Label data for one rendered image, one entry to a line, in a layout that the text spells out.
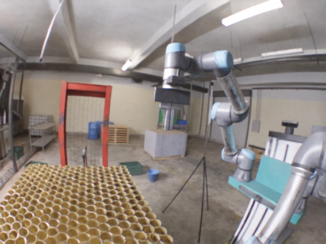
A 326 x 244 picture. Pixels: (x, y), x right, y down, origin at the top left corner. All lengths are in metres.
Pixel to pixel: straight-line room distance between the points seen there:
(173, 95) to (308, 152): 0.50
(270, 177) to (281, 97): 7.79
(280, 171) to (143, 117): 9.14
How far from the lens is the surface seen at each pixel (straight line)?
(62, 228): 0.95
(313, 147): 0.49
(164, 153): 5.46
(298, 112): 8.46
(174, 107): 0.51
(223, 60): 0.51
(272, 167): 1.11
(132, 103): 9.36
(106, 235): 0.86
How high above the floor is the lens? 1.83
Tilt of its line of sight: 4 degrees down
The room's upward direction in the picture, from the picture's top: 6 degrees clockwise
